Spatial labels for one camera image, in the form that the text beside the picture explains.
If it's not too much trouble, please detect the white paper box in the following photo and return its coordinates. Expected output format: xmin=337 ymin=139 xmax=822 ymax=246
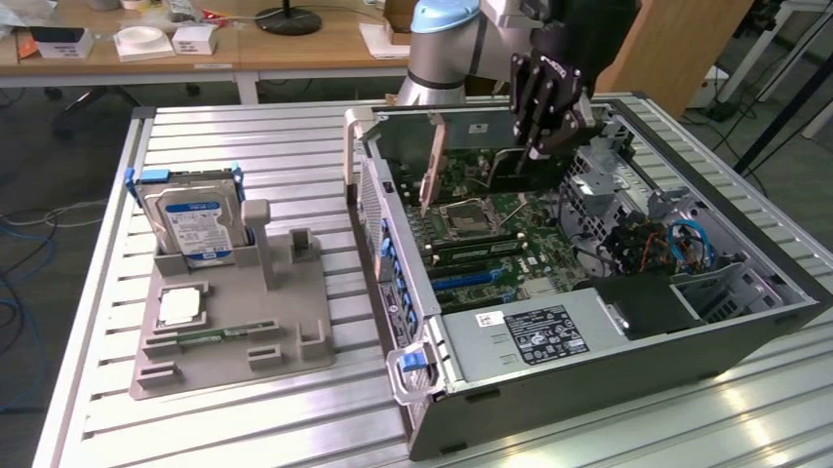
xmin=357 ymin=21 xmax=412 ymax=60

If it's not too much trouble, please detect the white round container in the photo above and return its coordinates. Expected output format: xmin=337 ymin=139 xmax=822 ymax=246
xmin=112 ymin=26 xmax=177 ymax=63

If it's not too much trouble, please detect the small white box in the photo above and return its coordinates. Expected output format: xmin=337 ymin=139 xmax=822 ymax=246
xmin=170 ymin=24 xmax=220 ymax=57

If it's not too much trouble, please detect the wooden cabinet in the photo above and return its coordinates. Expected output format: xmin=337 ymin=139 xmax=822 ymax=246
xmin=584 ymin=0 xmax=756 ymax=119

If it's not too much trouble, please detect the brown cardboard box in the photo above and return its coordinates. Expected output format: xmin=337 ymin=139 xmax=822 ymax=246
xmin=381 ymin=0 xmax=421 ymax=34

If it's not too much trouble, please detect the blue floor cable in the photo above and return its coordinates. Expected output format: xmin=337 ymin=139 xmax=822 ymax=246
xmin=0 ymin=214 xmax=60 ymax=415

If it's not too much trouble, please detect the metal socket cover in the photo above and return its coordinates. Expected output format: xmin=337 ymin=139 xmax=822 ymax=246
xmin=487 ymin=192 xmax=532 ymax=230

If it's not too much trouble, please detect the green RAM stick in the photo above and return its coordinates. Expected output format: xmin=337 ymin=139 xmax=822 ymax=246
xmin=174 ymin=325 xmax=259 ymax=345

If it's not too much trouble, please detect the black tripod stand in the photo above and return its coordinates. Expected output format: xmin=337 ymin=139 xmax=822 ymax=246
xmin=731 ymin=0 xmax=833 ymax=176

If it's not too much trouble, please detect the black chair base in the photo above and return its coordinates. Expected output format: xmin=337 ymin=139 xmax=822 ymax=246
xmin=44 ymin=83 xmax=141 ymax=142

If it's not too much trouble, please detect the black lamp base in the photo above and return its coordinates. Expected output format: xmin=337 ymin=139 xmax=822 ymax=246
xmin=252 ymin=0 xmax=325 ymax=36

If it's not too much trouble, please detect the green motherboard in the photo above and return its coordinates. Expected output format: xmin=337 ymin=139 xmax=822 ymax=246
xmin=392 ymin=163 xmax=599 ymax=313

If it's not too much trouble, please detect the grey parts rack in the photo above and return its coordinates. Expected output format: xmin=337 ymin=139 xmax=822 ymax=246
xmin=129 ymin=198 xmax=339 ymax=402

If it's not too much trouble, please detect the white box with black top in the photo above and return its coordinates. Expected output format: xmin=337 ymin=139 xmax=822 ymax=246
xmin=28 ymin=26 xmax=96 ymax=59

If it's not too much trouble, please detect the blue expansion slot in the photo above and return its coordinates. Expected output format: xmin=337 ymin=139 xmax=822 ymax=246
xmin=429 ymin=269 xmax=496 ymax=293

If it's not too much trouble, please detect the wooden desk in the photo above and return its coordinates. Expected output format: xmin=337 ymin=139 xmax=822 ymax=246
xmin=0 ymin=0 xmax=595 ymax=106

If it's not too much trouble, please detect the grey disk bay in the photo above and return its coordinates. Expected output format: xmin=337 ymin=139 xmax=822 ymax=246
xmin=668 ymin=260 xmax=782 ymax=326

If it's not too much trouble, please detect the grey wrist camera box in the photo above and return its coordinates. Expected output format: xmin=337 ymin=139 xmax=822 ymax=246
xmin=481 ymin=0 xmax=548 ymax=29

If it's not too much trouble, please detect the blue wire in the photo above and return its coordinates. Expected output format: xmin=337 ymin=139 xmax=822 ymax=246
xmin=668 ymin=218 xmax=720 ymax=274

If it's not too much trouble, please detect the black power cable bundle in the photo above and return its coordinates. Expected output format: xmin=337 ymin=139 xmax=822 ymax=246
xmin=600 ymin=218 xmax=671 ymax=279

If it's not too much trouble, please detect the hard disk in blue caddy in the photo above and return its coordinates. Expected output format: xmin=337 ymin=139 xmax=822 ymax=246
xmin=121 ymin=165 xmax=252 ymax=269

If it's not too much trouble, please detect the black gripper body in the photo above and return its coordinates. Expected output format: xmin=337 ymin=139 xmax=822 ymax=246
xmin=528 ymin=0 xmax=644 ymax=97

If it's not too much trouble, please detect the black open PC case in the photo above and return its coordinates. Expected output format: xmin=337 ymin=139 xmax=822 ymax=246
xmin=341 ymin=92 xmax=833 ymax=462

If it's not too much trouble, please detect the CPU socket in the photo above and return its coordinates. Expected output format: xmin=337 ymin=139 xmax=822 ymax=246
xmin=439 ymin=199 xmax=502 ymax=240

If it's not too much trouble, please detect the silver CPU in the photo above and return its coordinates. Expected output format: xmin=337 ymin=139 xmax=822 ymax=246
xmin=157 ymin=290 xmax=201 ymax=328

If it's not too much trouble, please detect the grey power supply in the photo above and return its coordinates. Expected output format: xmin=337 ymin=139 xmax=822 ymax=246
xmin=425 ymin=287 xmax=636 ymax=386

